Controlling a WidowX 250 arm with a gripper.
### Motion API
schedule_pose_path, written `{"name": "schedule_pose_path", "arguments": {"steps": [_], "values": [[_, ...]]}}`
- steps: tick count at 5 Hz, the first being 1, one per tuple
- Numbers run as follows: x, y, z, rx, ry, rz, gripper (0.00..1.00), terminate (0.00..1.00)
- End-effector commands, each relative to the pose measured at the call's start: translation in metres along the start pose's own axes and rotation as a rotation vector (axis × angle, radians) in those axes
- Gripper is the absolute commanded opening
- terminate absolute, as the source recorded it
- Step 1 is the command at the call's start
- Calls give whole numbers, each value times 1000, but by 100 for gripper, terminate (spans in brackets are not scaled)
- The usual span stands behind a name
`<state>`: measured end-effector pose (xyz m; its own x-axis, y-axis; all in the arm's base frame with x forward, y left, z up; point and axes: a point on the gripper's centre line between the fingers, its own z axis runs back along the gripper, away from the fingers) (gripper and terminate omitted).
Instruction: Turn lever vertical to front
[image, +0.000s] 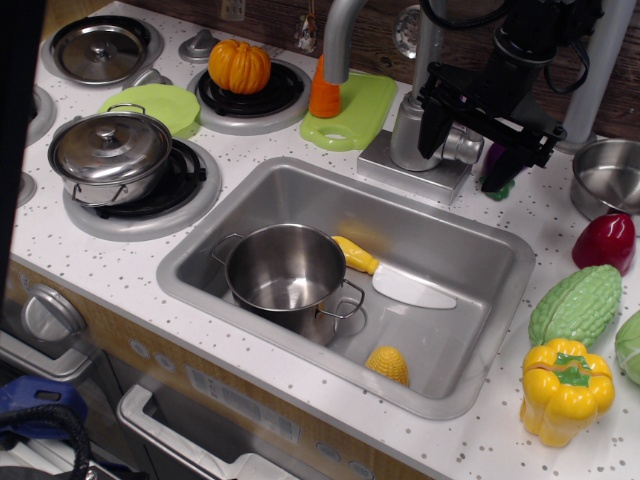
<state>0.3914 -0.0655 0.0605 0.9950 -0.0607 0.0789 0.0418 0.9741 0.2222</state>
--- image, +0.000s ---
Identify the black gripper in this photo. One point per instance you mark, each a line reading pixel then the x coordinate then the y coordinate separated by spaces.
pixel 497 104

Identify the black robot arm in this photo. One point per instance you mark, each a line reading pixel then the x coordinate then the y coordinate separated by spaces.
pixel 531 33

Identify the silver faucet lever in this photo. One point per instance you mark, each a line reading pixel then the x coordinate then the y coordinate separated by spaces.
pixel 462 144

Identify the green cutting board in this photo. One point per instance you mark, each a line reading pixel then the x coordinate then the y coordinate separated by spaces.
pixel 366 100

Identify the clear crystal knob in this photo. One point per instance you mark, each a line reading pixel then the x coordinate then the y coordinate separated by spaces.
pixel 406 31

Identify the steel pot at right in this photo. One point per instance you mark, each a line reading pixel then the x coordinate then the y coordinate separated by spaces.
pixel 606 179

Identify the orange toy carrot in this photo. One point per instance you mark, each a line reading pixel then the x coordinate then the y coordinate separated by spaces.
pixel 325 98

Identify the dark red toy pepper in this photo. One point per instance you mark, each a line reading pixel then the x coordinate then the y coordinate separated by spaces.
pixel 608 240

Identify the back stove burner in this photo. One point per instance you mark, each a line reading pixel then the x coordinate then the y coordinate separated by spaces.
pixel 281 103

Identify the stove burner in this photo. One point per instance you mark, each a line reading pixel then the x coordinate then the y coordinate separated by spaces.
pixel 186 192
pixel 281 103

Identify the green toy bitter gourd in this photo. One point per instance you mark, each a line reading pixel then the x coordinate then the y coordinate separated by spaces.
pixel 580 307

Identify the grey sink basin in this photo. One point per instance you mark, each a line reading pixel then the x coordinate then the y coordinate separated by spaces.
pixel 429 362

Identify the steel pot in sink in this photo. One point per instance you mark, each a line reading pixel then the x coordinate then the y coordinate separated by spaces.
pixel 292 275

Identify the yellow toy corn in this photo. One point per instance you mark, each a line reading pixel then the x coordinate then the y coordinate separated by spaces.
pixel 390 363

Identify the orange toy pumpkin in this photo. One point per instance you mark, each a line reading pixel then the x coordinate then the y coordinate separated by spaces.
pixel 239 67

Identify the green toy cabbage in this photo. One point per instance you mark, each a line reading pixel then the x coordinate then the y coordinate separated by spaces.
pixel 627 348

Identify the yellow toy bell pepper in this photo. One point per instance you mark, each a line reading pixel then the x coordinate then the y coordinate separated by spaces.
pixel 565 390

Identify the front stove burner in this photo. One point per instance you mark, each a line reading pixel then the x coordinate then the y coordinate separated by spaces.
pixel 186 192

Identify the grey stove knob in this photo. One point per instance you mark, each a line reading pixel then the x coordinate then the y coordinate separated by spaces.
pixel 197 49

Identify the green plastic plate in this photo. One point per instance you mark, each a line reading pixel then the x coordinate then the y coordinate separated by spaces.
pixel 177 108

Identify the steel pot with lid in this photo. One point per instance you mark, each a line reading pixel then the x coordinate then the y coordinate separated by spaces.
pixel 111 158

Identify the steel pan lid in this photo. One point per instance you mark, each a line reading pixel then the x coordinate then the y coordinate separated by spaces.
pixel 98 54

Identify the grey oven dial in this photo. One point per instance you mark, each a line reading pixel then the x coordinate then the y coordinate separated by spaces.
pixel 48 316

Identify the yellow handled toy knife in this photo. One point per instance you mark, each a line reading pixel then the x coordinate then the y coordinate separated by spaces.
pixel 393 283

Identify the grey vertical post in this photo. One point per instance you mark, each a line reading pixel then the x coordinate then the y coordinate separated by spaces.
pixel 603 49

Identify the oven door handle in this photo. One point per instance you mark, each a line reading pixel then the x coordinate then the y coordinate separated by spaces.
pixel 185 452

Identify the blue object with cable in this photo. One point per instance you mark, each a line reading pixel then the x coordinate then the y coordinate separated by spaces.
pixel 39 408

